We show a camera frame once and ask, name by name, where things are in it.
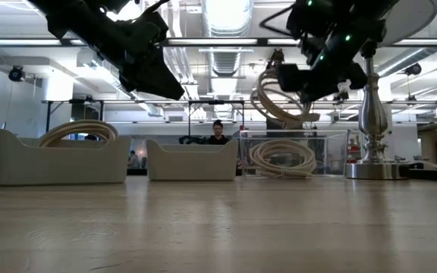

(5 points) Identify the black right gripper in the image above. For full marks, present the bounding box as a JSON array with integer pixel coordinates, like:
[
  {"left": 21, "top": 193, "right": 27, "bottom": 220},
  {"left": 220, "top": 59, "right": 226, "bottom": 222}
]
[{"left": 277, "top": 37, "right": 369, "bottom": 104}]

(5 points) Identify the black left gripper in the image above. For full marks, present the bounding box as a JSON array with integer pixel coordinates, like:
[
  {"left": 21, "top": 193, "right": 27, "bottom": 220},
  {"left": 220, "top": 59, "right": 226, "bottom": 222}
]
[{"left": 118, "top": 36, "right": 186, "bottom": 102}]

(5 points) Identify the beige cable with tie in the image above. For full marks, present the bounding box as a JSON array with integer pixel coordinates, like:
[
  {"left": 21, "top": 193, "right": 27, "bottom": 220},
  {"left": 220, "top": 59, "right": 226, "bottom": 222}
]
[{"left": 249, "top": 139, "right": 317, "bottom": 178}]

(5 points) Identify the silver table lamp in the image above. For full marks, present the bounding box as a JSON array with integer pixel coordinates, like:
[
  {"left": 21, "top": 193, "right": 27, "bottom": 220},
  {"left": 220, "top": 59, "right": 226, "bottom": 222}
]
[{"left": 345, "top": 0, "right": 437, "bottom": 180}]

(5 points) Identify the clear plastic bin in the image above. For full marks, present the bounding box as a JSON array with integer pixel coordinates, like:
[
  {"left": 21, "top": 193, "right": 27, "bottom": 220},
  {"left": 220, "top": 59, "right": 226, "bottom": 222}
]
[{"left": 240, "top": 129, "right": 351, "bottom": 178}]

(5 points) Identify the shelf with red bins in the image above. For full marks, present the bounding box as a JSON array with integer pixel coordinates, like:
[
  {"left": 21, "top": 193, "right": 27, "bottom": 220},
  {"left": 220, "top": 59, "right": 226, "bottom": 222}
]
[{"left": 349, "top": 136, "right": 362, "bottom": 164}]

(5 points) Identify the person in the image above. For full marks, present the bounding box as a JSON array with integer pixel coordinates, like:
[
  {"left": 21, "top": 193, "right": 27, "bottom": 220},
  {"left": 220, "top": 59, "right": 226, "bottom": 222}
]
[
  {"left": 207, "top": 119, "right": 230, "bottom": 146},
  {"left": 127, "top": 150, "right": 140, "bottom": 169}
]

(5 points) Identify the white plastic bin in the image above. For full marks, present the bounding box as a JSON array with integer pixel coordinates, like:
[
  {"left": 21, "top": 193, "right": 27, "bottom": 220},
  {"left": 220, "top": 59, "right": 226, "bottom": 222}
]
[
  {"left": 0, "top": 128, "right": 132, "bottom": 187},
  {"left": 145, "top": 138, "right": 239, "bottom": 182}
]

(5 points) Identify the black rack frame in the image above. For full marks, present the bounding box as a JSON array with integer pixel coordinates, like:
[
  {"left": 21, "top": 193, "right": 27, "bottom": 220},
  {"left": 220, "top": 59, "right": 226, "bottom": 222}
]
[{"left": 43, "top": 99, "right": 247, "bottom": 145}]

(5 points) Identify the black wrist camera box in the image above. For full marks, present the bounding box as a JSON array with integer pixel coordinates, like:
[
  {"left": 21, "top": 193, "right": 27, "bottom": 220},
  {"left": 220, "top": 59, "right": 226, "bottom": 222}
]
[{"left": 125, "top": 0, "right": 171, "bottom": 45}]

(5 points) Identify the silver ventilation duct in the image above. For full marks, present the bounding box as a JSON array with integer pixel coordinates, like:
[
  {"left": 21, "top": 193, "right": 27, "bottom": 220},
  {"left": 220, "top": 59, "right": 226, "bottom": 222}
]
[{"left": 201, "top": 0, "right": 254, "bottom": 77}]

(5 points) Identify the black ceiling camera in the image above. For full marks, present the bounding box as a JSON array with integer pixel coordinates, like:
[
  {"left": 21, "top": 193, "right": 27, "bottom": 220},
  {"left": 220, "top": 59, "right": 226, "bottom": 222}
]
[
  {"left": 406, "top": 62, "right": 423, "bottom": 77},
  {"left": 8, "top": 66, "right": 25, "bottom": 83}
]

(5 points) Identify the black aluminium table frame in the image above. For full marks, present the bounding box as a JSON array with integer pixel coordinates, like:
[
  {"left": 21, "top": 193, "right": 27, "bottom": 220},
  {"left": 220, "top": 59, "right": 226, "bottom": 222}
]
[{"left": 0, "top": 161, "right": 437, "bottom": 183}]

